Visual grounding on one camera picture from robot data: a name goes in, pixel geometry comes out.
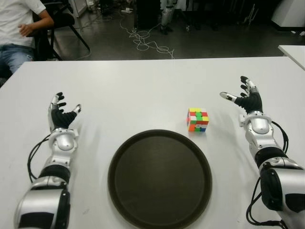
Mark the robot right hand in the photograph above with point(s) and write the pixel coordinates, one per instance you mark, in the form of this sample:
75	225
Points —
252	102

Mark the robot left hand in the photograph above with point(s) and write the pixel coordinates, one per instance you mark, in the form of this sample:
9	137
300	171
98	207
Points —
63	119

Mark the multicoloured Rubik's cube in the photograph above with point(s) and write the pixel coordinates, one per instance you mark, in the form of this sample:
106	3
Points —
197	119

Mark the robot left arm silver black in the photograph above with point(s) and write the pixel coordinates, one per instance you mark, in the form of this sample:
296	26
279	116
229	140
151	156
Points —
63	143

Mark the robot right arm silver black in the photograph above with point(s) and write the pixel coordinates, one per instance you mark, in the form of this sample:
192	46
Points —
259	125

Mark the dark brown round plate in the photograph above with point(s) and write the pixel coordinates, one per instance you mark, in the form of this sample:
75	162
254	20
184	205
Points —
159	179

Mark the white side table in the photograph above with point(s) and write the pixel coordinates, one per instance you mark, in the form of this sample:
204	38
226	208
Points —
295	52

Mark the grey folding stand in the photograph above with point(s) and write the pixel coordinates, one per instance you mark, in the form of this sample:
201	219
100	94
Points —
251	14

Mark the white cabinet with dark base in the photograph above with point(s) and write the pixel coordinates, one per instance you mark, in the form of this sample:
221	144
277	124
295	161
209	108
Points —
290	12

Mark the black office chair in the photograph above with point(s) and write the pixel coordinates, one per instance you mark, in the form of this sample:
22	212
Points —
64	20

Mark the seated person in white shirt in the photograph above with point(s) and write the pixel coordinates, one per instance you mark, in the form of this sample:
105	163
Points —
14	19

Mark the white framed glass cabinet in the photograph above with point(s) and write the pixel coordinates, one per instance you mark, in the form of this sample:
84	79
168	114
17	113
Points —
78	7

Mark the white power strip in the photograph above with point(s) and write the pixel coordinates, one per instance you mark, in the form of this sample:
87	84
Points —
127	10

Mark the black cabinet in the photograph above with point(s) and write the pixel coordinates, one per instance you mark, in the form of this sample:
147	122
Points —
147	14

